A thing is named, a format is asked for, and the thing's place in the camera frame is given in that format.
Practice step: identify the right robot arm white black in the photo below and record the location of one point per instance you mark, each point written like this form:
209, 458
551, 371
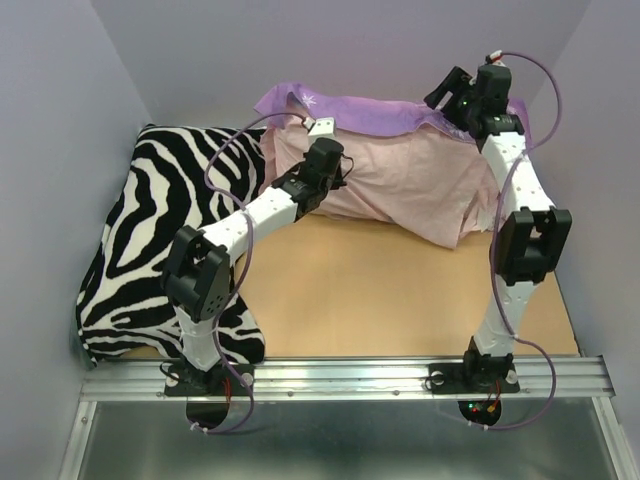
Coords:
529, 231

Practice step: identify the purple pink princess pillowcase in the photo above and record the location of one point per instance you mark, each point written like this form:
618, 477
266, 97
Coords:
407, 165

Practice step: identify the zebra print pillow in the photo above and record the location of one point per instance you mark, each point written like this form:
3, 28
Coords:
121, 305

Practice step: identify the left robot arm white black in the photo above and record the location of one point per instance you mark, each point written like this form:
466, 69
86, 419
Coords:
197, 274

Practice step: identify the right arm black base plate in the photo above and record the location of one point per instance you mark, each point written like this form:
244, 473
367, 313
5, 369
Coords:
455, 378

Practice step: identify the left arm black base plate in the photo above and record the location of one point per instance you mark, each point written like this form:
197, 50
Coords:
183, 381

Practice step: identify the aluminium mounting rail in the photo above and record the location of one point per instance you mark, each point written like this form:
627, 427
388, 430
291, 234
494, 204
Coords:
342, 419

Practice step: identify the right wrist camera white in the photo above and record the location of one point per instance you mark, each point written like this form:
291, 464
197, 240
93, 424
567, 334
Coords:
495, 58

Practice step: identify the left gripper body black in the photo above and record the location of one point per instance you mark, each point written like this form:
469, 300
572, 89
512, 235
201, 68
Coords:
332, 182

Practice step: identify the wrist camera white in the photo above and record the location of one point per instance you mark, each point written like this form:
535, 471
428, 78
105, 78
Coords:
322, 128
495, 58

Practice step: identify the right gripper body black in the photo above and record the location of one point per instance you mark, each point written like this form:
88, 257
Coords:
475, 109

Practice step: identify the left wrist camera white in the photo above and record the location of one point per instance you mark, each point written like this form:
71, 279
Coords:
322, 128

